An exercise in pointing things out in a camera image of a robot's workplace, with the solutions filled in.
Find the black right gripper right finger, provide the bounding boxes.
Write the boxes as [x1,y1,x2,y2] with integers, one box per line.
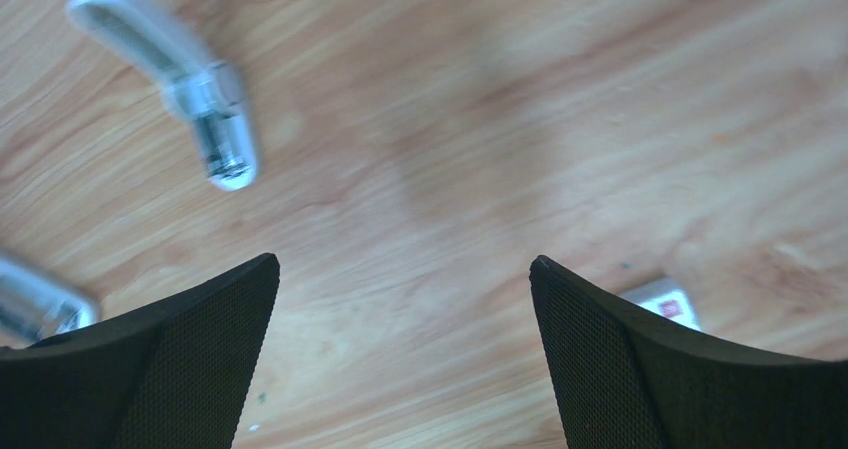
[529,255,847,448]

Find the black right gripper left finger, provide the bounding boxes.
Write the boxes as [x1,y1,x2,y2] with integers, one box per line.
[1,253,280,448]

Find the white staple box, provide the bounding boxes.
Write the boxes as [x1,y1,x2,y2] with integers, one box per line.
[621,277,701,331]

